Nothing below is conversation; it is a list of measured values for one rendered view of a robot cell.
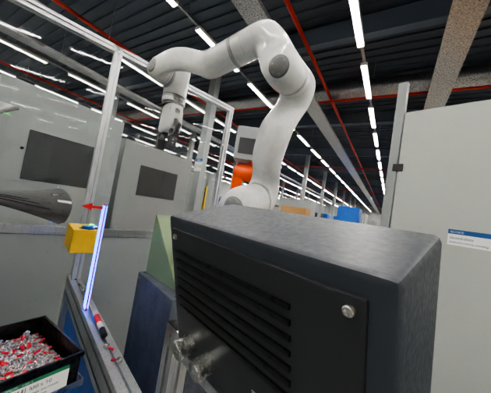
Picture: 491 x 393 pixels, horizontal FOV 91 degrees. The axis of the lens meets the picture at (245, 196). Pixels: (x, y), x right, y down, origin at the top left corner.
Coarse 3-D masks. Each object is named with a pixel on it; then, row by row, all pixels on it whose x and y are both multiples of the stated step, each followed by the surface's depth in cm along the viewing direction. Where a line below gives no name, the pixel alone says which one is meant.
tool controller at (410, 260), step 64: (192, 256) 26; (256, 256) 19; (320, 256) 15; (384, 256) 15; (192, 320) 28; (256, 320) 19; (320, 320) 15; (384, 320) 12; (256, 384) 20; (320, 384) 16; (384, 384) 13
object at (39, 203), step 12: (0, 192) 60; (12, 192) 64; (24, 192) 66; (36, 192) 69; (48, 192) 71; (60, 192) 74; (0, 204) 55; (12, 204) 56; (24, 204) 59; (36, 204) 61; (48, 204) 63; (60, 204) 66; (48, 216) 59; (60, 216) 61
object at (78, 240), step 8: (72, 224) 99; (80, 224) 102; (72, 232) 89; (80, 232) 91; (88, 232) 92; (96, 232) 94; (72, 240) 89; (80, 240) 91; (88, 240) 93; (72, 248) 89; (80, 248) 91; (88, 248) 93
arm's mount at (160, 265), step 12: (156, 216) 99; (168, 216) 103; (156, 228) 98; (168, 228) 98; (156, 240) 96; (168, 240) 94; (156, 252) 95; (168, 252) 91; (156, 264) 94; (168, 264) 88; (156, 276) 93; (168, 276) 87
